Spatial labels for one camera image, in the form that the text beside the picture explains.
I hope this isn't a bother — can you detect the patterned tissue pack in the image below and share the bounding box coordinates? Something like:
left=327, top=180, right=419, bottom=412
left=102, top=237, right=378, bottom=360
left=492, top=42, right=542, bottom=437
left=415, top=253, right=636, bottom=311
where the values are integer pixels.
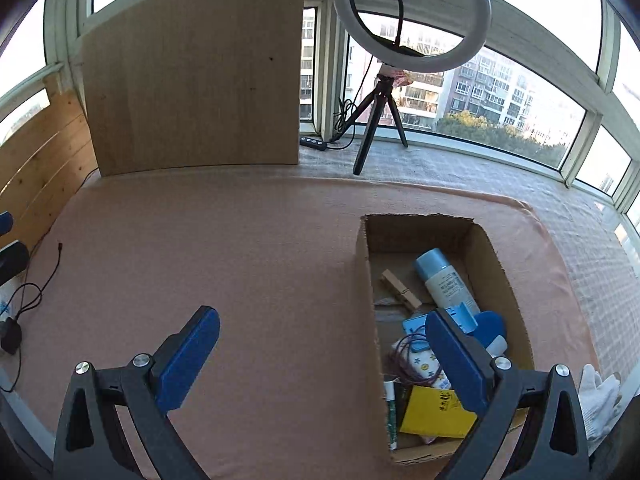
left=390, top=336, right=451, bottom=390

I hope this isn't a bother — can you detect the blue round case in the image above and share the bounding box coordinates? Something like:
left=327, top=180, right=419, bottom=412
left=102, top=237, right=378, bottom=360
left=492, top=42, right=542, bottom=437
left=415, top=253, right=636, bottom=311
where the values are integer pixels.
left=471, top=310, right=506, bottom=348

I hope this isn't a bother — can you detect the yellow black card pack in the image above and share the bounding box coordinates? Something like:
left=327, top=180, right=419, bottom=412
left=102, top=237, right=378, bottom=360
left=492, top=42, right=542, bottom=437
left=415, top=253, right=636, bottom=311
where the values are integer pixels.
left=399, top=387, right=477, bottom=439

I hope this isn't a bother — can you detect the blue phone stand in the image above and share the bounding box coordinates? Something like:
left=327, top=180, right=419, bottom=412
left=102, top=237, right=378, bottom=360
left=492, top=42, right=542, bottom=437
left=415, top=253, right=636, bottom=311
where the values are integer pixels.
left=401, top=303, right=478, bottom=354

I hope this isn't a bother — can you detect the red wire coil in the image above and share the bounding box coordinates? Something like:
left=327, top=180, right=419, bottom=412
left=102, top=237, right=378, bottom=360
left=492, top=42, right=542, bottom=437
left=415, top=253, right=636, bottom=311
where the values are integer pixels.
left=388, top=326, right=445, bottom=387

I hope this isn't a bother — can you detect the white lotion bottle blue cap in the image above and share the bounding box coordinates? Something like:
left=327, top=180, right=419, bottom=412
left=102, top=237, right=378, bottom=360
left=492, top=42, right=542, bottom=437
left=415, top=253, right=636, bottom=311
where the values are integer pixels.
left=413, top=248, right=480, bottom=316

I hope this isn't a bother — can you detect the green white glue stick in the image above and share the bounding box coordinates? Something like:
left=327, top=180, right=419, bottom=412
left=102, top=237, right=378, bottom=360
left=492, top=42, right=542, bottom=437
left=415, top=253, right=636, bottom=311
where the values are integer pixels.
left=383, top=375, right=397, bottom=452

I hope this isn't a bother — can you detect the cardboard box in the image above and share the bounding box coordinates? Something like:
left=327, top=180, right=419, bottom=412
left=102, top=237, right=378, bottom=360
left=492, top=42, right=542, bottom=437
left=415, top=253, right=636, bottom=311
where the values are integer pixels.
left=354, top=212, right=536, bottom=467

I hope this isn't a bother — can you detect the wooden clothespin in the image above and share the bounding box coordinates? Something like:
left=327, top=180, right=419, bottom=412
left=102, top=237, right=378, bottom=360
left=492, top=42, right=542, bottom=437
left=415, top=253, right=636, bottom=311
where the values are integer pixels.
left=381, top=269, right=422, bottom=312

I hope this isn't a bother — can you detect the white power adapter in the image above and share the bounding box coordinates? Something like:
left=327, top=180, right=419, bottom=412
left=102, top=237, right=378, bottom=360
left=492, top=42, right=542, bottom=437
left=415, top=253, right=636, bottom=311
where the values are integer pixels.
left=486, top=335, right=508, bottom=359

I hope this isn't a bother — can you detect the white power strip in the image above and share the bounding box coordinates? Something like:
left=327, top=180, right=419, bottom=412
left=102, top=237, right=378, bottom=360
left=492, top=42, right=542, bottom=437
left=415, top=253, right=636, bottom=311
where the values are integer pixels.
left=0, top=278, right=22, bottom=321

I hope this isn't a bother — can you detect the pine slat headboard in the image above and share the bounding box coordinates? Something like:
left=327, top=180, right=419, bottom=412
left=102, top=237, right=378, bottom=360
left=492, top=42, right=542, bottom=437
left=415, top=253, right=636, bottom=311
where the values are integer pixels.
left=1, top=75, right=98, bottom=249

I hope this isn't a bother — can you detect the black plug adapter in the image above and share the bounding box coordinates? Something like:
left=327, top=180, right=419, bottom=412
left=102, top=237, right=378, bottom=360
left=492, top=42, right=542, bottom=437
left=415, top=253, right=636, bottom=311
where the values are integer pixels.
left=0, top=316, right=22, bottom=356

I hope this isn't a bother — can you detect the white work glove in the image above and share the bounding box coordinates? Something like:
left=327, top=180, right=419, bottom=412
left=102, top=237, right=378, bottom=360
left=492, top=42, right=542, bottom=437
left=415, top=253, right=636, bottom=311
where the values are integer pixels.
left=578, top=364, right=620, bottom=448

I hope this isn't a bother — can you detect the black power strip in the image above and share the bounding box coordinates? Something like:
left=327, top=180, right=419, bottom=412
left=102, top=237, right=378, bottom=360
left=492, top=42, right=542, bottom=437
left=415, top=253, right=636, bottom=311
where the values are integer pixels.
left=299, top=136, right=328, bottom=152

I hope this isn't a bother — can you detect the large oak wood board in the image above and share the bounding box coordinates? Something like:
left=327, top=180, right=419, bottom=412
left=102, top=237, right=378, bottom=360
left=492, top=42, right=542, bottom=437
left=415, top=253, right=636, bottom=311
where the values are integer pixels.
left=81, top=0, right=304, bottom=176

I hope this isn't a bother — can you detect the black tripod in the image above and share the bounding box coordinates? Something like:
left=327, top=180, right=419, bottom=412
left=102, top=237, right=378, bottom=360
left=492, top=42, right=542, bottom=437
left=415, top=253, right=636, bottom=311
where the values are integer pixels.
left=329, top=75, right=409, bottom=176

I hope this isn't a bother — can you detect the black usb cable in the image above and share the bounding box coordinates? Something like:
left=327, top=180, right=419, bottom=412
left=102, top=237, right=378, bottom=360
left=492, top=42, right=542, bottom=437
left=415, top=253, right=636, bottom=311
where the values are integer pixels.
left=0, top=166, right=101, bottom=394

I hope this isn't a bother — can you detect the white ring light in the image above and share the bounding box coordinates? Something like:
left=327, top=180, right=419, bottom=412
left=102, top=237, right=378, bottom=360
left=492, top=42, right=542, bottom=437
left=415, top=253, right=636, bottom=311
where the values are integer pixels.
left=333, top=0, right=492, bottom=73

